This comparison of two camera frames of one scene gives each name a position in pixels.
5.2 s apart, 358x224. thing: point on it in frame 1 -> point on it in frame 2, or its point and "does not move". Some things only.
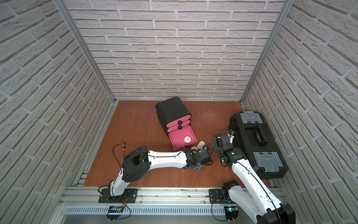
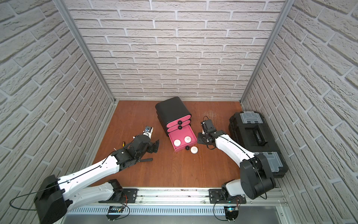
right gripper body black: (216, 149) -> (206, 136)
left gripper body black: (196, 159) -> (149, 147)
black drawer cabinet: (172, 115) does not move
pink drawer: (179, 121) does not move
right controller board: (231, 212) does not move
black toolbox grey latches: (255, 142) does not move
